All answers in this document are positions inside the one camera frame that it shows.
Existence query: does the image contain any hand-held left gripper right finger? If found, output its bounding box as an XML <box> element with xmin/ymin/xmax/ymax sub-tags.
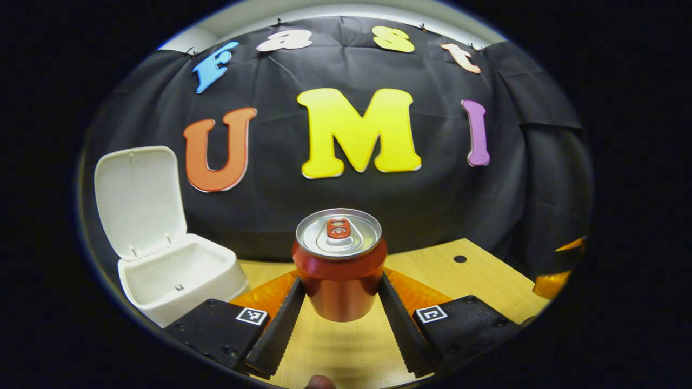
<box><xmin>378</xmin><ymin>269</ymin><xmax>522</xmax><ymax>377</ymax></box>

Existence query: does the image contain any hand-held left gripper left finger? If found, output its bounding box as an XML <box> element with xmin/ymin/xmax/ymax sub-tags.
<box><xmin>164</xmin><ymin>273</ymin><xmax>307</xmax><ymax>379</ymax></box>

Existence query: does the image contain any red pop can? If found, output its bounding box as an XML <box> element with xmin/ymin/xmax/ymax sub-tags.
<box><xmin>292</xmin><ymin>209</ymin><xmax>388</xmax><ymax>323</ymax></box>

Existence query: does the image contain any white desktop garbage bin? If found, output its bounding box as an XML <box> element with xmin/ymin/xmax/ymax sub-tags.
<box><xmin>94</xmin><ymin>146</ymin><xmax>249</xmax><ymax>328</ymax></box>

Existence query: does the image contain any wooden desktop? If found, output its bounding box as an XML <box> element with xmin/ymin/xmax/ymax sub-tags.
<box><xmin>232</xmin><ymin>238</ymin><xmax>551</xmax><ymax>389</ymax></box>

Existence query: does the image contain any black backdrop cloth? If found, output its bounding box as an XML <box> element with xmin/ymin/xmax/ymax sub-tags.
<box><xmin>78</xmin><ymin>15</ymin><xmax>595</xmax><ymax>281</ymax></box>

